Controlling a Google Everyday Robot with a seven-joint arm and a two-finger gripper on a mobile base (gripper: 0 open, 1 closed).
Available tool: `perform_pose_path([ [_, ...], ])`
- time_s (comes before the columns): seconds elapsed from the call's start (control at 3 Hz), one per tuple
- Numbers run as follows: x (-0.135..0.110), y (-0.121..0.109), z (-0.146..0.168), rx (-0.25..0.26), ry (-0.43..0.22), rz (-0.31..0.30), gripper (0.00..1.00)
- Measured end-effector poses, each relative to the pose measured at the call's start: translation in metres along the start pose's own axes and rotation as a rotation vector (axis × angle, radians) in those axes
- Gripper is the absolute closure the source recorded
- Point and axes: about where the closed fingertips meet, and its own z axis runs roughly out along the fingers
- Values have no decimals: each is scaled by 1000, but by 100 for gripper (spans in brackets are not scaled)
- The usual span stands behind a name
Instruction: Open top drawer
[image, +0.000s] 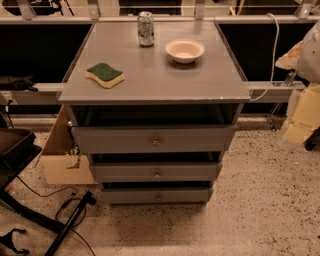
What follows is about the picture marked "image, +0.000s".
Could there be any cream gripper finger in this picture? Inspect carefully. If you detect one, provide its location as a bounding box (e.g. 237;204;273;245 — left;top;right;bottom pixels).
275;42;302;70
283;85;320;144

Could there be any grey top drawer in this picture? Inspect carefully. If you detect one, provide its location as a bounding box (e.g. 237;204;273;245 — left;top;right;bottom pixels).
72;126;235;154

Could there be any grey drawer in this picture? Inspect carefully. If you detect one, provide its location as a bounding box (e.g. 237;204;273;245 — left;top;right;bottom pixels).
72;126;235;154
90;163;222;182
102;189;213;204

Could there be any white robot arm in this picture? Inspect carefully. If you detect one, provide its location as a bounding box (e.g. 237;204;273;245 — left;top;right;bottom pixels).
276;21;320;144

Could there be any grey drawer cabinet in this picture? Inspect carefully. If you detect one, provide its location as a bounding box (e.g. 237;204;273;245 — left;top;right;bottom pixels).
59;21;250;204

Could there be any grey bottom drawer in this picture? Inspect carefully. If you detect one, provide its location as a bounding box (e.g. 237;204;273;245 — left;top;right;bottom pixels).
102;189;213;204

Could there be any grey middle drawer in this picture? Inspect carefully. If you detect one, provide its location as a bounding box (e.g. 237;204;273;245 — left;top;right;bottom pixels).
90;163;222;182

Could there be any white bowl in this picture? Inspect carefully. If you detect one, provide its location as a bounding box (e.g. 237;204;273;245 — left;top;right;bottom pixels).
165;39;205;64

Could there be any crumpled soda can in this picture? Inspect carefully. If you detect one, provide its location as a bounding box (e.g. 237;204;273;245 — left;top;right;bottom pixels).
137;11;154;47

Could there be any green yellow sponge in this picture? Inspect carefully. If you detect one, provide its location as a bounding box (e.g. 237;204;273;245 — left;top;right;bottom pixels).
86;63;125;88

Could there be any cardboard box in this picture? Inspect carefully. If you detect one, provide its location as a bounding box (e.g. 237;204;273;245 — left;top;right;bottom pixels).
40;106;95;185

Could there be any black bag on ledge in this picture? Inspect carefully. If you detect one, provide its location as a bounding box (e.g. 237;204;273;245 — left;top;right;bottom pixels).
0;75;38;92

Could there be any black chair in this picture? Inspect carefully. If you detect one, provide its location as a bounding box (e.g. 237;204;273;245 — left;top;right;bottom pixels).
0;127;98;256

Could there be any white cable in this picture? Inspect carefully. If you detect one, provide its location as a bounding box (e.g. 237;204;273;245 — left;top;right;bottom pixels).
250;12;280;102

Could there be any metal railing frame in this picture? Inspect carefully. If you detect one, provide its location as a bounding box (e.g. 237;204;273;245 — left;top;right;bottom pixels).
0;0;320;104

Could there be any black floor cable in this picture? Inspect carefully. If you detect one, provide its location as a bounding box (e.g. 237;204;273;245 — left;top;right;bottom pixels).
16;175;97;256

